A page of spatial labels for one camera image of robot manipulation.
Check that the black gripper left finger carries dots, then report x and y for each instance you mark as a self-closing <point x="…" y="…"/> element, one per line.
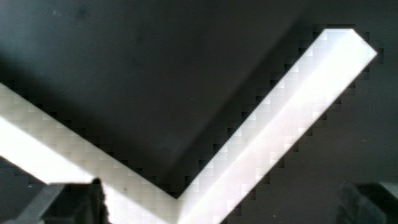
<point x="68" y="204"/>

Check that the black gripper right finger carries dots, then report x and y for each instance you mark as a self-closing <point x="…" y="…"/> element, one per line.
<point x="369" y="203"/>

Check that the white U-shaped fence frame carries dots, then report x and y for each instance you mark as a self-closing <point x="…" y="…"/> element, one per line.
<point x="52" y="153"/>

